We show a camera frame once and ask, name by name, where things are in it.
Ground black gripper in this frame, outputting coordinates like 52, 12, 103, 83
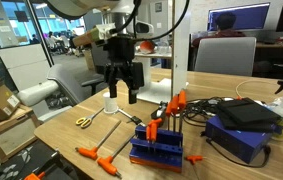
103, 34, 146, 105

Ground white cup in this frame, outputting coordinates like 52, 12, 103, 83
102, 91, 119, 115

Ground white shelf unit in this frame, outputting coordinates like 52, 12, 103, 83
117, 0, 192, 105

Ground metal caliper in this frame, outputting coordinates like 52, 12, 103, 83
117, 107, 147, 128

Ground orange round object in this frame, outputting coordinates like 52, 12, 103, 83
138, 39, 156, 55

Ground gray office chair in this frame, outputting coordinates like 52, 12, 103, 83
15, 63, 105, 118

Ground blue hex key holder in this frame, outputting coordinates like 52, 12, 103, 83
128, 124, 185, 174

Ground distant seated person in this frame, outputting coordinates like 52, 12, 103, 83
45, 31, 65, 54

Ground white partition panel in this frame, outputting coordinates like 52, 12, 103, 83
0, 43, 54, 93

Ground gray office chair backrest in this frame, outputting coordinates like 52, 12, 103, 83
194, 36, 258, 78

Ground seated person in red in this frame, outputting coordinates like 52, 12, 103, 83
191, 11, 247, 48

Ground black flat pad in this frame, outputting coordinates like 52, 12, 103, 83
215, 97, 282, 134

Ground blue box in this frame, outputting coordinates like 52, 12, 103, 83
203, 114, 272, 165

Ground orange and black tool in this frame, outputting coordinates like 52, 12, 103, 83
23, 150, 62, 180

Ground monitor with blue screen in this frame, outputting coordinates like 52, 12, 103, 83
206, 2, 271, 33

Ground wooden office desk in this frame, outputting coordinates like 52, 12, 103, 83
254, 41, 283, 79

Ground tall orange-handled hex key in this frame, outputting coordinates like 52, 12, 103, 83
165, 100, 174, 132
177, 89, 188, 134
170, 94, 180, 133

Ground short orange-handled hex key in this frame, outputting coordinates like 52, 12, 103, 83
149, 117, 164, 143
145, 121, 153, 143

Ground yellow-handled scissors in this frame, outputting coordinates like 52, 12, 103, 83
75, 107, 105, 129

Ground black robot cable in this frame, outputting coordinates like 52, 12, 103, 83
113, 0, 143, 38
135, 0, 191, 43

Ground long orange T-handle hex key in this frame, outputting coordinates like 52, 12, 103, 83
96, 133, 136, 179
75, 119, 123, 161

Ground black cable bundle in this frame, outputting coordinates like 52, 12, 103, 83
182, 96, 235, 128

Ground small orange T-handle hex key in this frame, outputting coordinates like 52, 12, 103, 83
184, 154, 205, 166

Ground white cable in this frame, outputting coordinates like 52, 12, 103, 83
234, 79, 282, 100

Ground thin black cable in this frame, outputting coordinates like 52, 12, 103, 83
205, 138, 272, 169

